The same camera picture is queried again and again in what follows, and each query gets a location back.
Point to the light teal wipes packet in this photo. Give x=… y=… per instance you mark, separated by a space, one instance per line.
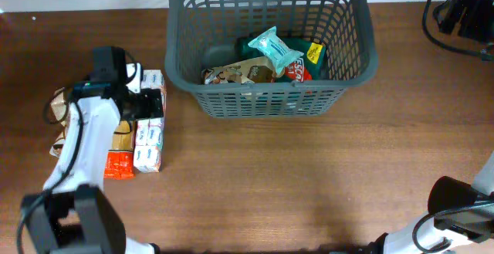
x=271 y=46

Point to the grey plastic basket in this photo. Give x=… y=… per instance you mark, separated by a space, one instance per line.
x=203 y=34

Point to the green Nescafe coffee bag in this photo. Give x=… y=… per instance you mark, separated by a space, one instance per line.
x=304 y=69

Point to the Kleenex tissue multipack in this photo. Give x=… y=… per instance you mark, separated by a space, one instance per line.
x=149 y=137

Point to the beige brown snack bag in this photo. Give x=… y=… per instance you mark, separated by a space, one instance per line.
x=255 y=70
x=58 y=114

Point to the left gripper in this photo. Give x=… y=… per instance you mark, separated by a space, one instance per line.
x=153 y=103

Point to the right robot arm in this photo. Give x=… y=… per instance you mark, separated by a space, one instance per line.
x=458 y=213

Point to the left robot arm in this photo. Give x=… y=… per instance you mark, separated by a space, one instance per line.
x=71 y=214

